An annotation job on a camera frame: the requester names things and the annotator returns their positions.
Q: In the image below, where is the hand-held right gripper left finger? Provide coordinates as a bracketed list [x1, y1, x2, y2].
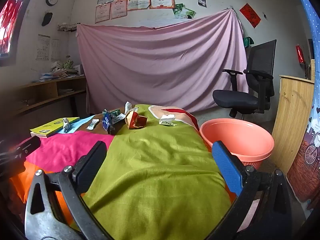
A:
[24, 141, 113, 240]

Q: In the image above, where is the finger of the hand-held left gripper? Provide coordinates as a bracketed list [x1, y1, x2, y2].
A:
[11, 136, 42, 159]

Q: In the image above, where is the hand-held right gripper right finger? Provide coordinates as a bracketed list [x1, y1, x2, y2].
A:
[205, 141, 293, 240]

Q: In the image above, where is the pink plastic basin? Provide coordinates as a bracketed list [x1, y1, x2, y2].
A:
[199, 119, 275, 170]

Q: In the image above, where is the blue snack packet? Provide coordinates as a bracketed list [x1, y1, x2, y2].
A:
[102, 110, 116, 135]

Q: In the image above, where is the small blue wrapper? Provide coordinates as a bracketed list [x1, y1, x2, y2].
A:
[110, 109, 125, 124]

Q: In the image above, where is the red orange snack wrapper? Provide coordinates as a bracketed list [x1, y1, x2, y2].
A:
[125, 110, 147, 130]

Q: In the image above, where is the white paper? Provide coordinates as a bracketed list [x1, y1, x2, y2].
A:
[124, 102, 139, 117]

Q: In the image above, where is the white packet green strip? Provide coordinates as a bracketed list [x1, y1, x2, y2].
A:
[159, 114, 177, 127]

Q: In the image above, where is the yellow book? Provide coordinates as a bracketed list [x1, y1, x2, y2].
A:
[30, 117, 80, 138]

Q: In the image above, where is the wooden shelf desk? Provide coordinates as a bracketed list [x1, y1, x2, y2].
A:
[0, 76, 87, 120]

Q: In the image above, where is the colourful patchwork cloth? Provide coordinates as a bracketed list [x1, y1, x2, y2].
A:
[10, 104, 250, 240]

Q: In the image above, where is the pile of papers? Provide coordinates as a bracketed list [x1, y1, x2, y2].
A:
[32, 66, 80, 83]

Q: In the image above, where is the green patterned bag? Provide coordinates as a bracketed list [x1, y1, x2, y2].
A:
[62, 55, 74, 69]

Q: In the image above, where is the black mesh office chair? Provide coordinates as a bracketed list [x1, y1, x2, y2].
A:
[212, 39, 277, 120]

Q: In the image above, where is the pink hanging bed sheet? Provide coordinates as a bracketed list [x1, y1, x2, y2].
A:
[76, 9, 249, 114]

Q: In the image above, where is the black cap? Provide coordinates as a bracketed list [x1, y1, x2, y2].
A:
[41, 10, 53, 27]

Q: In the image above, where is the green plant photo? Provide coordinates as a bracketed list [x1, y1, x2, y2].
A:
[172, 3, 184, 18]
[179, 7, 196, 20]

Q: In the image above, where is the blue printed curtain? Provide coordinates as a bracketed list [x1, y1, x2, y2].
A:
[286, 0, 320, 203]

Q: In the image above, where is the large wall calendar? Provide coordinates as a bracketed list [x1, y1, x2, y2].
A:
[36, 34, 51, 61]

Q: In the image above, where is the small wall calendar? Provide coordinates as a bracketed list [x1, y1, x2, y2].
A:
[51, 39, 60, 60]

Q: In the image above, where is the wire wall rack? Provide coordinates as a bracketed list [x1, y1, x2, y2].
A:
[57, 23, 79, 32]

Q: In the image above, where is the window with wooden frame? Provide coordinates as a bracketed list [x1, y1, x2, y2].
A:
[0, 0, 38, 67]

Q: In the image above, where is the red paper wall decoration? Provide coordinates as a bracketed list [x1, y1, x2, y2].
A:
[239, 3, 261, 28]

